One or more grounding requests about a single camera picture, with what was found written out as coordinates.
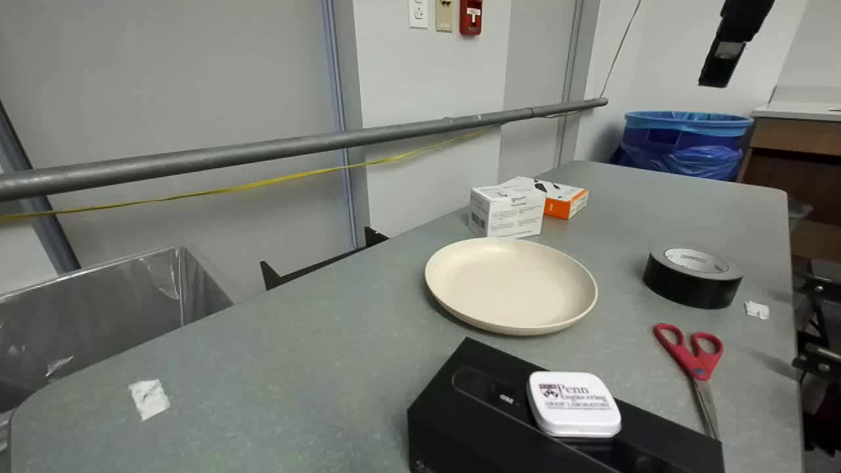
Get black rectangular box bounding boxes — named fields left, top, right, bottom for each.
left=405, top=335, right=728, bottom=473

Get red handled scissors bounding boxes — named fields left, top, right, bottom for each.
left=652, top=321, right=724, bottom=442

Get white cardboard box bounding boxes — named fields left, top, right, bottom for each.
left=465, top=176, right=547, bottom=241

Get grey metal pipe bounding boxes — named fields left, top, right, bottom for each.
left=0, top=94, right=611, bottom=204

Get blue lined trash bin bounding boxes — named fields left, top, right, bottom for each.
left=609, top=107, right=757, bottom=184

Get blue grey wall conduit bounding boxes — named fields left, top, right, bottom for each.
left=316, top=0, right=367, bottom=249

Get beige wall plate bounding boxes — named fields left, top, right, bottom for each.
left=433, top=0, right=458, bottom=36

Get black masking tape roll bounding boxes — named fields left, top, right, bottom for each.
left=640, top=245, right=747, bottom=310

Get wooden desk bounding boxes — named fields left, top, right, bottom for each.
left=739, top=105, right=841, bottom=266

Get grey lined bin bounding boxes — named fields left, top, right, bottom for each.
left=0, top=245, right=234, bottom=415

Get yellow cord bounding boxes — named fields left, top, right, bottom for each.
left=0, top=129, right=494, bottom=229

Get white wall switch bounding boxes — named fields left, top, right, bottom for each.
left=406, top=0, right=433, bottom=30

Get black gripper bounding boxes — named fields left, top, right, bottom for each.
left=697, top=0, right=778, bottom=88

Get red fire alarm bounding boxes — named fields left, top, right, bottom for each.
left=458, top=0, right=485, bottom=38

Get orange and white box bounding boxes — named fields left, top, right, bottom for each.
left=532, top=176, right=592, bottom=222

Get cream round plate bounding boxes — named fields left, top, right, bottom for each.
left=422, top=233, right=602, bottom=339

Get white tape patch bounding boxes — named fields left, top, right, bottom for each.
left=129, top=376, right=174, bottom=422

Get white label tape dispenser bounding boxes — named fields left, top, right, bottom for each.
left=525, top=367, right=624, bottom=442

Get black robot mount base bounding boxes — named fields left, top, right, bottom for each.
left=789, top=271, right=841, bottom=456

